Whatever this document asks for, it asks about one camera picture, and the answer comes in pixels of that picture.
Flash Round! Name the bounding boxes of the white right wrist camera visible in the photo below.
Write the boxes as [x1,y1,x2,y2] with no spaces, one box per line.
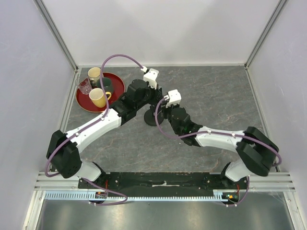
[164,89,181,108]

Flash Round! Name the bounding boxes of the cream mug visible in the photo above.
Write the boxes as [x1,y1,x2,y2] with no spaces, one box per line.
[87,67,101,82]

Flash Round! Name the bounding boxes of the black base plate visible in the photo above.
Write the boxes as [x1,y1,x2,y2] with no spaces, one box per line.
[79,171,250,195]

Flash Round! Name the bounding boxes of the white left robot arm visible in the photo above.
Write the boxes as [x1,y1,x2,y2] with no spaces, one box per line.
[45,80,163,188]

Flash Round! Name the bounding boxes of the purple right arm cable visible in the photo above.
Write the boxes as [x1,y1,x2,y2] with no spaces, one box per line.
[154,95,282,208]

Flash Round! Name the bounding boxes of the clear drinking glass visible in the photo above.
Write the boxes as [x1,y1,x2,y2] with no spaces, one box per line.
[75,77,92,95]

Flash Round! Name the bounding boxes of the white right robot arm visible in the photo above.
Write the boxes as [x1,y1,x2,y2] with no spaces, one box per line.
[161,104,282,189]

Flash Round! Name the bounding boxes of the dark green mug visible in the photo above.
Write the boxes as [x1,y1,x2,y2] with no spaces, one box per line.
[95,77,114,93]

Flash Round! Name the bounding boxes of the yellow mug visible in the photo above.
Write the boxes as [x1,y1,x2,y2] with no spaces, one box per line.
[89,88,112,108]

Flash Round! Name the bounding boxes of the red round tray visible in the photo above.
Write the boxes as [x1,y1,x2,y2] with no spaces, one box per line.
[76,72,125,113]

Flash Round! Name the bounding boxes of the slotted cable duct rail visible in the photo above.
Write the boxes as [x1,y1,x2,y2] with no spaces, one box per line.
[45,190,240,202]

